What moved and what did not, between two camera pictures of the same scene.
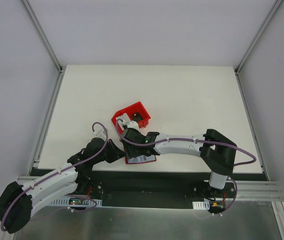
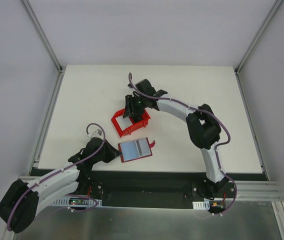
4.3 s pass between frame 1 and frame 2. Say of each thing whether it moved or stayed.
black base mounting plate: stayed
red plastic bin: stayed
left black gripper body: stayed
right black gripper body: moved
